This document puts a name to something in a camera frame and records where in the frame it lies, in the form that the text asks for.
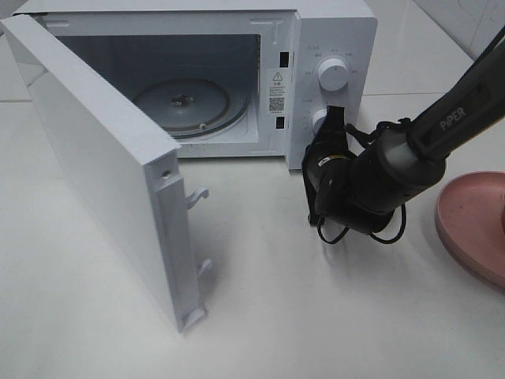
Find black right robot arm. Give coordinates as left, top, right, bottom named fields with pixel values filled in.
left=302, top=36, right=504, bottom=236

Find upper white microwave knob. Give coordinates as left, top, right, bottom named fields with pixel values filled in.
left=317, top=57, right=350, bottom=92

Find pink round plate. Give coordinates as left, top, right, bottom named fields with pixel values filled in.
left=435, top=171, right=504, bottom=291

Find white microwave knob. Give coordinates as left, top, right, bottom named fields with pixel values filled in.
left=311, top=109, right=327, bottom=133
left=317, top=57, right=350, bottom=92

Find glass microwave turntable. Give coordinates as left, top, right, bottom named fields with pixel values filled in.
left=133, top=78, right=250, bottom=139

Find white microwave door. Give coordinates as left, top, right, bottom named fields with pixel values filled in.
left=1, top=15, right=209, bottom=331

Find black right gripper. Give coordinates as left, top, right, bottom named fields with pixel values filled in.
left=301, top=106, right=353, bottom=227

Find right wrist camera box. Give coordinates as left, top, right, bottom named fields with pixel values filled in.
left=316, top=220, right=349, bottom=245

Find lower white microwave knob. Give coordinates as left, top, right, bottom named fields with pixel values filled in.
left=311, top=109, right=327, bottom=133

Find white microwave oven body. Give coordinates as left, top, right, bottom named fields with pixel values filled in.
left=11, top=1, right=377, bottom=170

